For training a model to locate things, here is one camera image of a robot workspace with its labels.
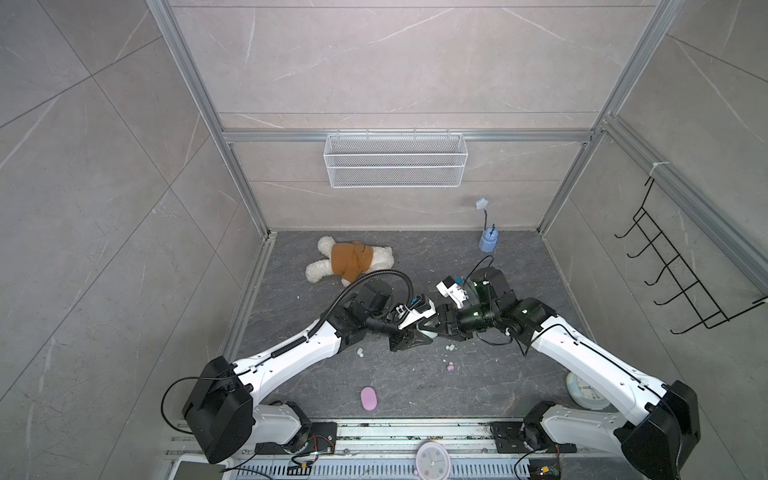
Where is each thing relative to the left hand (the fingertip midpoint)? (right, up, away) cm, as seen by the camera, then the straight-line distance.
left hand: (428, 327), depth 73 cm
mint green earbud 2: (+9, -10, +15) cm, 20 cm away
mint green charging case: (-1, +1, -5) cm, 5 cm away
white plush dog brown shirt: (-24, +16, +28) cm, 40 cm away
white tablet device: (-53, -30, -7) cm, 61 cm away
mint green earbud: (-19, -11, +15) cm, 26 cm away
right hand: (-1, 0, -2) cm, 2 cm away
